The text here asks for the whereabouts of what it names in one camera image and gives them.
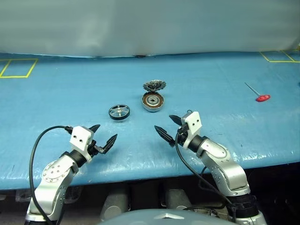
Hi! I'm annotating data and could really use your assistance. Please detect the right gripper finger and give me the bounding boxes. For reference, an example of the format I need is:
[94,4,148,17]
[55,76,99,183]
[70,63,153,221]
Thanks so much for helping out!
[169,114,181,126]
[154,125,175,148]

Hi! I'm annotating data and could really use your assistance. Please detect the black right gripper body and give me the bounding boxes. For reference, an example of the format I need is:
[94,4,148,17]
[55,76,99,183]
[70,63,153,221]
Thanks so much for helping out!
[175,112,191,147]

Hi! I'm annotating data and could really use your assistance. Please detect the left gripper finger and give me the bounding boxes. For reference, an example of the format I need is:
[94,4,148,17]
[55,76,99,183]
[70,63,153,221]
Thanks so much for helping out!
[88,124,101,135]
[95,134,118,155]

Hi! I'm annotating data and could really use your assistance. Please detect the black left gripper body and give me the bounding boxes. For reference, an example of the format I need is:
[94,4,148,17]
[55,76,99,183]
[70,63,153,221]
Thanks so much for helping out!
[88,140,99,157]

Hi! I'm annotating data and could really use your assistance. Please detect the black rotor ring silver spokes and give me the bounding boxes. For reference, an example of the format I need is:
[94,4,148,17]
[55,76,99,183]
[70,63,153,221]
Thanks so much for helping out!
[108,104,131,121]

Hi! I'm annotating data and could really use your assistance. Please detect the silver motor housing copper windings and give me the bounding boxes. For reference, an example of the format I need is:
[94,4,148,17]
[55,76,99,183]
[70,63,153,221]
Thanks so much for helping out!
[141,91,165,113]

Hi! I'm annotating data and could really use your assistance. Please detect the silver finned motor cover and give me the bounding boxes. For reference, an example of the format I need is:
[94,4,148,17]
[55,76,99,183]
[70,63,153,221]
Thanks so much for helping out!
[142,79,167,92]

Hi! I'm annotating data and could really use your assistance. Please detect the grey rounded cylinder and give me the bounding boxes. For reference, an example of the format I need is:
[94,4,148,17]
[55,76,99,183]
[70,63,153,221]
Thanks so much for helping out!
[101,187,129,221]
[165,188,192,210]

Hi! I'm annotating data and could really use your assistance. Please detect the grey robot torso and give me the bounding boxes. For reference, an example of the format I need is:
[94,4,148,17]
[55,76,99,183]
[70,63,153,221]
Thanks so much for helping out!
[98,208,225,225]

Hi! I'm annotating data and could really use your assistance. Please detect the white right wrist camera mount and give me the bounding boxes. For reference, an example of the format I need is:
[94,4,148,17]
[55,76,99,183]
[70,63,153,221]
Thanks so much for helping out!
[181,111,203,150]

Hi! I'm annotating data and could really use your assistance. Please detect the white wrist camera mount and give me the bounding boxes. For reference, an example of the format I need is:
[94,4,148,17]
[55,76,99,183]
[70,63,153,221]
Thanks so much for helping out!
[181,111,203,150]
[69,126,94,162]

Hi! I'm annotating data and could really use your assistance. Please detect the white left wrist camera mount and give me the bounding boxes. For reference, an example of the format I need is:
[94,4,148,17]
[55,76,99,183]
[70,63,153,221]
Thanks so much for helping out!
[69,126,94,162]

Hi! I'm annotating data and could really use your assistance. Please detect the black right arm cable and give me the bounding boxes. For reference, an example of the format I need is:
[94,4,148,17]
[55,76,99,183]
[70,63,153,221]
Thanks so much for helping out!
[174,131,236,222]

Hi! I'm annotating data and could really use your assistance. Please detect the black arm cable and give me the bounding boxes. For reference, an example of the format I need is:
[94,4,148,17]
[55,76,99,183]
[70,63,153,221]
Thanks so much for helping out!
[174,131,236,222]
[29,126,73,225]

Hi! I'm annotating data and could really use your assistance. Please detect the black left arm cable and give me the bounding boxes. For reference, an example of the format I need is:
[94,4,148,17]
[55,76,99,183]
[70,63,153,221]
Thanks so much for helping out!
[29,126,73,225]

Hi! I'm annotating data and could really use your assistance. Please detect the red handled hex key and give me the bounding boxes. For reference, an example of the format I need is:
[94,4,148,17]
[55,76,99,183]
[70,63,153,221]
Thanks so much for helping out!
[244,82,271,103]

